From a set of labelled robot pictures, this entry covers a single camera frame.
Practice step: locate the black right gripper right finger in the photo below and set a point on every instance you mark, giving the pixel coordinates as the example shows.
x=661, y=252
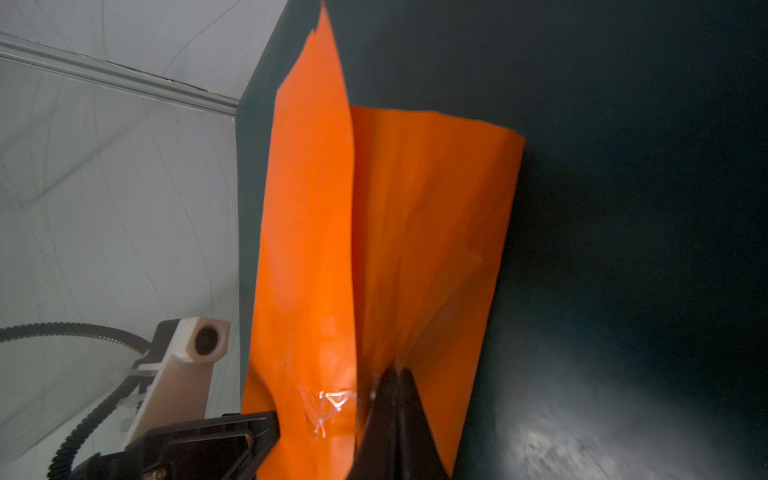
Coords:
x=417, y=455

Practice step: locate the green table mat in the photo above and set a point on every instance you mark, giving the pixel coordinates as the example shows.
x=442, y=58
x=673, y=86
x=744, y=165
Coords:
x=628, y=333

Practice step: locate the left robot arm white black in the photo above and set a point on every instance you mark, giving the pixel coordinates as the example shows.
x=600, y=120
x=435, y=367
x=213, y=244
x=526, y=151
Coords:
x=85, y=401

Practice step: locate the orange wrapping paper sheet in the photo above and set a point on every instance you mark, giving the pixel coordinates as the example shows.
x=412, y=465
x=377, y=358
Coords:
x=380, y=247

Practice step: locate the clear tape piece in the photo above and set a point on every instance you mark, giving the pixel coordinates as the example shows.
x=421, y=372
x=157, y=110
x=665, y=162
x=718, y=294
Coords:
x=328, y=413

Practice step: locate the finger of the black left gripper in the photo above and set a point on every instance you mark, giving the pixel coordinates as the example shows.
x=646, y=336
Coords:
x=228, y=447

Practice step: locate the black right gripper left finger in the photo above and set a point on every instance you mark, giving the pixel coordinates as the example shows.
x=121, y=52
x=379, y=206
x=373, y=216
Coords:
x=376, y=455

